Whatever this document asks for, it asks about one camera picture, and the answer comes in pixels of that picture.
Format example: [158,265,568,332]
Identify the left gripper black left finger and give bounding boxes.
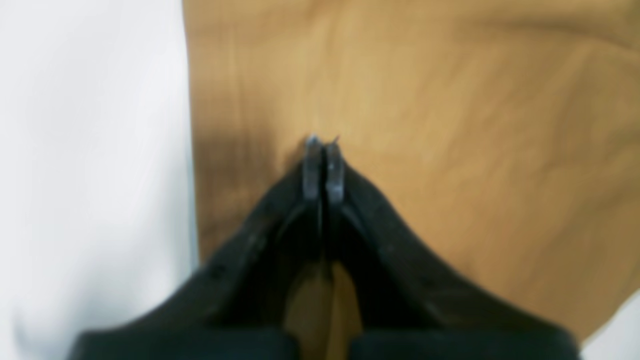
[68,136,325,360]

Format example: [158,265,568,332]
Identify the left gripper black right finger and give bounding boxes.
[324,142,579,360]

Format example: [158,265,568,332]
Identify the brown t-shirt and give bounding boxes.
[182,0,639,360]

